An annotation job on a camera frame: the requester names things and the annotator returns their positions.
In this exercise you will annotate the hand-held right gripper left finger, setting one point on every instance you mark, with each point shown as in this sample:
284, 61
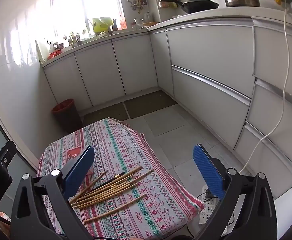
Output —
79, 170

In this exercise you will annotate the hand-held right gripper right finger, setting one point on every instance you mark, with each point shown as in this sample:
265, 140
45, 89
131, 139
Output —
208, 172

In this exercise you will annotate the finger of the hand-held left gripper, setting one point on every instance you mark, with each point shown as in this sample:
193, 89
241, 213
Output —
6, 152

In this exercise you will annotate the pink plastic utensil holder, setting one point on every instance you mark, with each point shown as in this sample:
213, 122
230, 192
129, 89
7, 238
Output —
72, 155

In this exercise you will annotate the pile of wooden chopsticks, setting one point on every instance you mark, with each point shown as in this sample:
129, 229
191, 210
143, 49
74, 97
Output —
111, 188

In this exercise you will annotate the black power adapter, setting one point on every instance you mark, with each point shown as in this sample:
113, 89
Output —
211, 194

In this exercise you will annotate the frosted glass door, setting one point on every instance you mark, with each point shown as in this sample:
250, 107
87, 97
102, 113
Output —
1, 130

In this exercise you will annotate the orange patterned cloth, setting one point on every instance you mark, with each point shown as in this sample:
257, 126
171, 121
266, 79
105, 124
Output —
3, 218

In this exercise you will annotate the white power strip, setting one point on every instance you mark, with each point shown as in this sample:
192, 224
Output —
208, 211

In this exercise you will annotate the dark trash bin red liner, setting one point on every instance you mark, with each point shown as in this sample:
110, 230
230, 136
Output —
66, 120

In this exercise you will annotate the brown floor mat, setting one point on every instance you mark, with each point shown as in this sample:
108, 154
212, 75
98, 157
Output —
106, 115

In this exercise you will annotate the patterned tablecloth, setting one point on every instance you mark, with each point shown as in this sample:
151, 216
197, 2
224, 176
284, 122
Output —
141, 150

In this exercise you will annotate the white cabinet with doors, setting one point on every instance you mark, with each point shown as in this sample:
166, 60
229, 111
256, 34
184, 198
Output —
98, 70

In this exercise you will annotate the white cutting board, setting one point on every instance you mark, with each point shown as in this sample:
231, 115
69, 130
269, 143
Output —
41, 51

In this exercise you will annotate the white drawer cabinet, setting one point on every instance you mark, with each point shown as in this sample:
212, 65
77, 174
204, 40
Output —
211, 55

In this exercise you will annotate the metal pot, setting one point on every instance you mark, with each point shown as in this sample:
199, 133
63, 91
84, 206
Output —
76, 43

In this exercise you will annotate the yellow-green jug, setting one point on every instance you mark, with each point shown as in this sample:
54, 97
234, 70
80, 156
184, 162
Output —
102, 24

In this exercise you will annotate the dark bottle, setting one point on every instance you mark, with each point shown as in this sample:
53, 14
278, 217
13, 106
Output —
115, 26

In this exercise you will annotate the black wok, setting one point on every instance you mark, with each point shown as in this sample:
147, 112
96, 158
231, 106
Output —
201, 6

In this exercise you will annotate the kitchen window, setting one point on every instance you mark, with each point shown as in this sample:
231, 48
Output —
86, 2

